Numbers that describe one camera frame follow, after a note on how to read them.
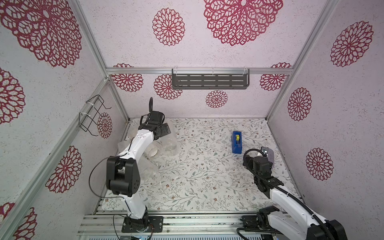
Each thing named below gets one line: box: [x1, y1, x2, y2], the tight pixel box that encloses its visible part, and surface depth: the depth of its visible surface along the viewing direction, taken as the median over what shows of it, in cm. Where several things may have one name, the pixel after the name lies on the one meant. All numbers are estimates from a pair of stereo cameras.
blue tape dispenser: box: [232, 131, 243, 154], surface depth 102 cm
